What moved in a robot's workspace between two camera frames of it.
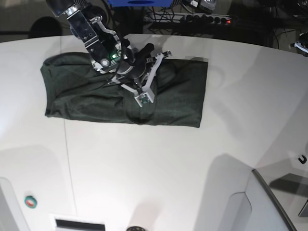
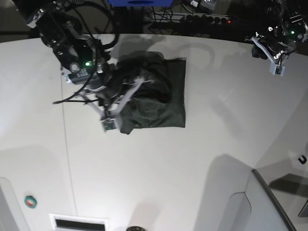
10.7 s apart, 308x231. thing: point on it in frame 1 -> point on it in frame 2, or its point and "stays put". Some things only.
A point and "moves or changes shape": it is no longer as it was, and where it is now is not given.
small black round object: [135, 228] stays put
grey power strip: [175, 18] stays put
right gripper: [301, 48] -> [276, 41]
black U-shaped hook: [304, 160] stays put
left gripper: [135, 72] -> [115, 95]
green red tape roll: [30, 201] stays put
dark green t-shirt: [74, 89] moves or changes shape
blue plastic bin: [140, 3] stays put
